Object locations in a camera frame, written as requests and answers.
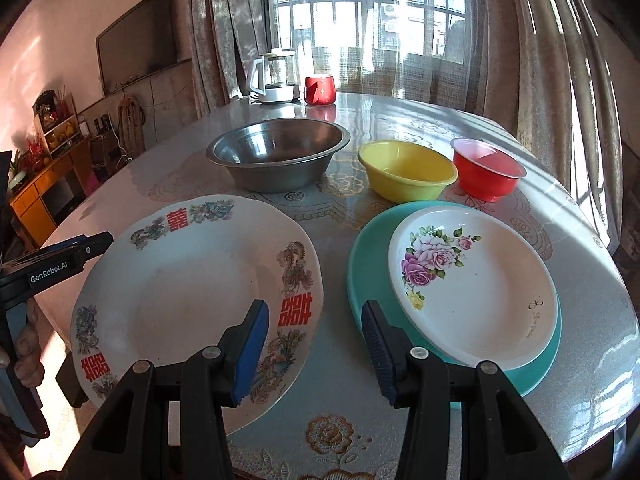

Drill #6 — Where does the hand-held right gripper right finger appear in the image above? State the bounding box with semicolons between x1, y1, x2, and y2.
361;300;571;480

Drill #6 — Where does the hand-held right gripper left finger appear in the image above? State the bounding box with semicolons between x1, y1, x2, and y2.
65;299;271;480

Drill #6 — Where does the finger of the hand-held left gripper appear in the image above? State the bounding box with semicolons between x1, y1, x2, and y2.
42;231;115;273

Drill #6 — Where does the teal plate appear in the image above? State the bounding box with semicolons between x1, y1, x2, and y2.
346;200;563;408

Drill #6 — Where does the large white plate red print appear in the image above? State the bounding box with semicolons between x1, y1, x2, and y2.
70;194;325;436

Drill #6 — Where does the white floral plate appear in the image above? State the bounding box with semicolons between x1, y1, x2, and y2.
387;206;560;370

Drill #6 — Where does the yellow plastic bowl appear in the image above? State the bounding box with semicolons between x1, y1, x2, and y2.
357;140;459;203

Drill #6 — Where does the steel bowl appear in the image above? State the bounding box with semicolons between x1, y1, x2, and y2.
205;119;351;194

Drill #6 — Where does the red plastic bowl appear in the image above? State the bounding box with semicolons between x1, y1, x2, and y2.
450;137;527;203

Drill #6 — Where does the person's left hand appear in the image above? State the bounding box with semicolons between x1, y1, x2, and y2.
0;327;45;391

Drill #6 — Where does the orange wooden cabinet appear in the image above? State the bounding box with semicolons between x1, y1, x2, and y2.
9;135;96;248

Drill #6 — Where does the green potted plant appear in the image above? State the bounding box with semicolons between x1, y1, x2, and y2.
9;150;30;192

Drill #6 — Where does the small wooden shelf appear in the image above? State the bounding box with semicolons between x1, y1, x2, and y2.
32;91;83;156

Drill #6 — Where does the rattan chair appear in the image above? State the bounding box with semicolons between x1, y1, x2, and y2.
117;96;147;156

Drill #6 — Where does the white glass kettle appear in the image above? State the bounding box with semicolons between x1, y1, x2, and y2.
245;48;300;105

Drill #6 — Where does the grey patterned curtain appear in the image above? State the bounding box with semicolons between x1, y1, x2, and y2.
480;0;626;251
190;0;281;116

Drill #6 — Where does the red cup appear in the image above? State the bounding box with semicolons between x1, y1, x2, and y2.
304;74;337;107

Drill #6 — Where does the sheer woven curtain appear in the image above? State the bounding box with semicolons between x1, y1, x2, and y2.
295;45;483;113

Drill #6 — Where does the barred window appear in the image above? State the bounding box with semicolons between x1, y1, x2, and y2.
270;0;481;61

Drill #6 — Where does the wall television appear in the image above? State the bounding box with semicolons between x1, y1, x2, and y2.
96;0;179;96

